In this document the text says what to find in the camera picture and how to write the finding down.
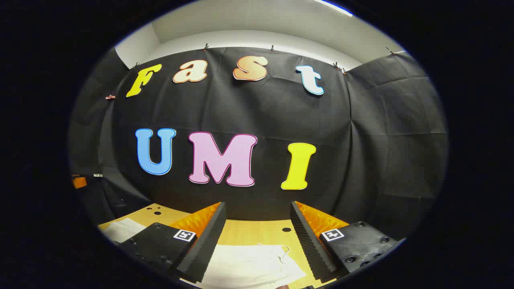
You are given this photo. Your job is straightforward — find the white jeans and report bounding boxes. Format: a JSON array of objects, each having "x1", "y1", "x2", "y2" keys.
[{"x1": 100, "y1": 218, "x2": 308, "y2": 289}]

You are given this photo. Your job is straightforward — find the black backdrop cloth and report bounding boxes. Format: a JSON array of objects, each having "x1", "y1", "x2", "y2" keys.
[{"x1": 68, "y1": 46, "x2": 448, "y2": 241}]

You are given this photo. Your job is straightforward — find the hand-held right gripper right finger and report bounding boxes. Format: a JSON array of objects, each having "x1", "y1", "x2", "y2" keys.
[{"x1": 290, "y1": 201, "x2": 400, "y2": 282}]

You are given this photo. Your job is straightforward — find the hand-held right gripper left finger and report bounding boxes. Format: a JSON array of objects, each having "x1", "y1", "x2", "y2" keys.
[{"x1": 114, "y1": 202, "x2": 226, "y2": 284}]

